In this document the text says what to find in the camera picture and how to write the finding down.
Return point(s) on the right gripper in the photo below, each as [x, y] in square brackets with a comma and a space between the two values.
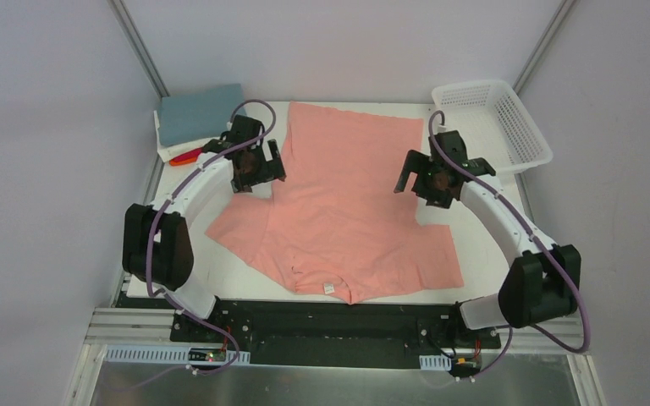
[415, 174]

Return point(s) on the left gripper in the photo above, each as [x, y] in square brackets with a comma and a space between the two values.
[263, 170]

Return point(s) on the salmon pink t-shirt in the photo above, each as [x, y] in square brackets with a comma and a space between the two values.
[335, 226]

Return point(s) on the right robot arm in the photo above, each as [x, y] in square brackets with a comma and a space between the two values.
[542, 282]

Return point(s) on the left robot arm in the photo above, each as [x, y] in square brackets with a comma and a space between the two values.
[156, 247]

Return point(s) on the folded magenta t-shirt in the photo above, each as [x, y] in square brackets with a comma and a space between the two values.
[190, 155]

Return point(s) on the white plastic basket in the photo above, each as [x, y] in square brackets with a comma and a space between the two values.
[494, 124]

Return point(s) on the folded orange t-shirt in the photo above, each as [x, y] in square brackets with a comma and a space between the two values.
[180, 161]

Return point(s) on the folded blue-grey t-shirt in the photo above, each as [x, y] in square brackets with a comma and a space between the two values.
[198, 115]

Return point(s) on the folded white t-shirt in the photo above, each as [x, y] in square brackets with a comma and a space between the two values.
[167, 153]

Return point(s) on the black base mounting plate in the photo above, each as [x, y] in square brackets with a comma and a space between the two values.
[322, 334]

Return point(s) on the right white slotted duct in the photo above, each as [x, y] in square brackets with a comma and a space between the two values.
[435, 362]

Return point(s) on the white slotted duct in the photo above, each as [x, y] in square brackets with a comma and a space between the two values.
[172, 355]
[435, 362]

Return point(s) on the aluminium corner post right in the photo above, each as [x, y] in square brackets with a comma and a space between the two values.
[545, 41]

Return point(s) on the aluminium corner post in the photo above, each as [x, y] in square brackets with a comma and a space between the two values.
[137, 43]
[545, 41]

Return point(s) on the left white slotted duct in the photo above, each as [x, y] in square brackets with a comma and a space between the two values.
[172, 355]

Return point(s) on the aluminium corner post left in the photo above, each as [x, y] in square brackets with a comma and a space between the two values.
[137, 43]

